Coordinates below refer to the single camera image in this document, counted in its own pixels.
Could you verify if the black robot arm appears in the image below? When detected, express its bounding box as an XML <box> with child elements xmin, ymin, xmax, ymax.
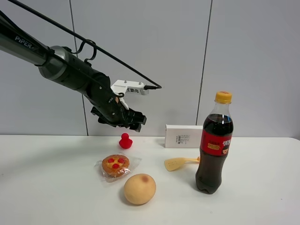
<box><xmin>0</xmin><ymin>13</ymin><xmax>147</xmax><ymax>132</ymax></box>

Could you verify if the white cardboard box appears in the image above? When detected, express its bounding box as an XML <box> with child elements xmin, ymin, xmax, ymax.
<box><xmin>165</xmin><ymin>125</ymin><xmax>203</xmax><ymax>148</ymax></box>

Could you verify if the black cable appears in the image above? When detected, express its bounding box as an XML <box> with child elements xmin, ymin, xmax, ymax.
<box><xmin>0</xmin><ymin>0</ymin><xmax>162</xmax><ymax>98</ymax></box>

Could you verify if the yellow spatula with orange handle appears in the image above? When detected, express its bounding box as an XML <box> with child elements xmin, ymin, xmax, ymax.
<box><xmin>164</xmin><ymin>157</ymin><xmax>200</xmax><ymax>172</ymax></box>

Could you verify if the peach coloured round fruit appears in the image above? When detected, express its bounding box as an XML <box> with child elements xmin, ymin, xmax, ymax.
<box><xmin>124</xmin><ymin>173</ymin><xmax>156</xmax><ymax>205</ymax></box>

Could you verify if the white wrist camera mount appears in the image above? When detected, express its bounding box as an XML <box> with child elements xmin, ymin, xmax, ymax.
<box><xmin>111</xmin><ymin>80</ymin><xmax>149</xmax><ymax>110</ymax></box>

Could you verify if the cola bottle with yellow cap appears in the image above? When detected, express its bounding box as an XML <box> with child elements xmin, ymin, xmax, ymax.
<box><xmin>195</xmin><ymin>91</ymin><xmax>233</xmax><ymax>195</ymax></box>

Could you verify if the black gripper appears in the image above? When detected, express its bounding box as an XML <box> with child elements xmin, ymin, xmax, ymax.
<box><xmin>86</xmin><ymin>77</ymin><xmax>147</xmax><ymax>132</ymax></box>

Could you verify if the red rubber duck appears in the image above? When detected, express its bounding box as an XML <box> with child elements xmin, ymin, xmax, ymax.
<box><xmin>119</xmin><ymin>133</ymin><xmax>133</xmax><ymax>149</ymax></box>

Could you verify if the wrapped fruit tart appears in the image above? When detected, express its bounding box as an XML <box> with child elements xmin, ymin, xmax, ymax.
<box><xmin>94</xmin><ymin>153</ymin><xmax>142</xmax><ymax>183</ymax></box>

